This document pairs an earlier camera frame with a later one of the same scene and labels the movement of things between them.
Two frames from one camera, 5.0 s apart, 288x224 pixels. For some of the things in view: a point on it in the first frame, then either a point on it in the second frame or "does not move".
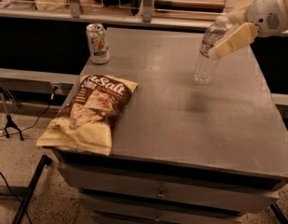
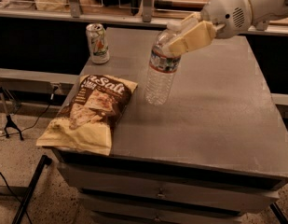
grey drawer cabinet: [183, 152] does not move
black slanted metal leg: [45, 161] does not move
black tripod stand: [9, 120] does not move
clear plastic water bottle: [206, 67] → [163, 67]
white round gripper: [265, 14] → [229, 18]
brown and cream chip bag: [89, 114] does not move
